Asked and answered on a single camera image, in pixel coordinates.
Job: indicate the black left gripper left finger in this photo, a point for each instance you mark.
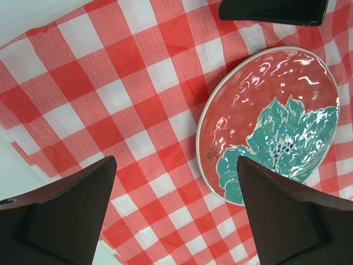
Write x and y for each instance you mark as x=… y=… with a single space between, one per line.
x=58 y=223

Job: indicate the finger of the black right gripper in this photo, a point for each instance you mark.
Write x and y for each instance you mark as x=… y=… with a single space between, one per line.
x=307 y=13

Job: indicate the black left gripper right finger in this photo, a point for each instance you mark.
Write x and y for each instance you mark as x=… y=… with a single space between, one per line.
x=292 y=223

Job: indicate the red teal ceramic plate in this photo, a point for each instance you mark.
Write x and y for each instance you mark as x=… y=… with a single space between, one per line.
x=280 y=108

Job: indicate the red white checkered cloth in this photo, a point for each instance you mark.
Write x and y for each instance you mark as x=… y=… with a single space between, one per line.
x=130 y=79

